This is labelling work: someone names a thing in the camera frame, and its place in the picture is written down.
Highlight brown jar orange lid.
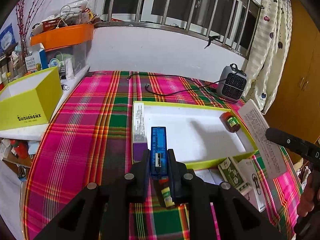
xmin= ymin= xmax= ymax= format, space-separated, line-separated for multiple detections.
xmin=220 ymin=112 xmax=241 ymax=133
xmin=158 ymin=178 xmax=175 ymax=208

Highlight white beige long box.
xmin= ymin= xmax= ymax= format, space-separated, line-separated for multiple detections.
xmin=238 ymin=99 xmax=287 ymax=179

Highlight blue translucent small box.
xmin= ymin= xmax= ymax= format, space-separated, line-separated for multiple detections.
xmin=150 ymin=127 xmax=168 ymax=180

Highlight green white medicine box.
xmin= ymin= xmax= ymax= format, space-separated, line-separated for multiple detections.
xmin=218 ymin=157 xmax=252 ymax=196

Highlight white purple long box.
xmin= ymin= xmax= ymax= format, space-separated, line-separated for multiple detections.
xmin=132 ymin=101 xmax=148 ymax=163

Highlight white earphone box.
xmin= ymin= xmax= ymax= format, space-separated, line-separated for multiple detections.
xmin=238 ymin=159 xmax=266 ymax=212

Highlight white lavender cream tube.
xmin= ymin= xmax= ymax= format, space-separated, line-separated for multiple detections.
xmin=195 ymin=168 xmax=224 ymax=185

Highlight person's right hand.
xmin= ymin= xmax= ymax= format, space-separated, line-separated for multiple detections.
xmin=297 ymin=174 xmax=315 ymax=217

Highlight wooden wardrobe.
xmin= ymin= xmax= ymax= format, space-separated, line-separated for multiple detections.
xmin=265 ymin=0 xmax=319 ymax=142

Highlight shallow yellow-green tray box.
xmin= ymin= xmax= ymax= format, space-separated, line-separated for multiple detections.
xmin=143 ymin=101 xmax=258 ymax=170

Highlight pink plaid tablecloth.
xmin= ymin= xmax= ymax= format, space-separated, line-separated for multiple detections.
xmin=22 ymin=71 xmax=303 ymax=239

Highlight small grey space heater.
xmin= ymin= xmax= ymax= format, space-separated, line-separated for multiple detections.
xmin=216 ymin=63 xmax=247 ymax=102

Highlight cream patterned curtain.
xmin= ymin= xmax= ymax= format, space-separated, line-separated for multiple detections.
xmin=243 ymin=0 xmax=292 ymax=114

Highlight white side shelf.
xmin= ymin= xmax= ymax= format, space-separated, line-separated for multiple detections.
xmin=1 ymin=65 xmax=89 ymax=141

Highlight yellow-green box lid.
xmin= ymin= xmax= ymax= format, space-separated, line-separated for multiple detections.
xmin=0 ymin=67 xmax=63 ymax=130

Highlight clear plastic storage box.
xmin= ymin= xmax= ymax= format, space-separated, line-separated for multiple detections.
xmin=46 ymin=42 xmax=87 ymax=79

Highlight black clip on sill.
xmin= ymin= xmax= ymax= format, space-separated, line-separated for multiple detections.
xmin=205 ymin=35 xmax=221 ymax=49

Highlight blue white carton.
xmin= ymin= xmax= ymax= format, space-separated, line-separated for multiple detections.
xmin=25 ymin=43 xmax=48 ymax=73

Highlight orange plastic bin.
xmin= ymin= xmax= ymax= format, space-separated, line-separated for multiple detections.
xmin=30 ymin=24 xmax=94 ymax=51

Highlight red twig branches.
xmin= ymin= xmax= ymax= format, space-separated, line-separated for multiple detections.
xmin=15 ymin=0 xmax=45 ymax=57

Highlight black heater power cable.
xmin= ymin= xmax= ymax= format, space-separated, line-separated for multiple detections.
xmin=126 ymin=72 xmax=227 ymax=97

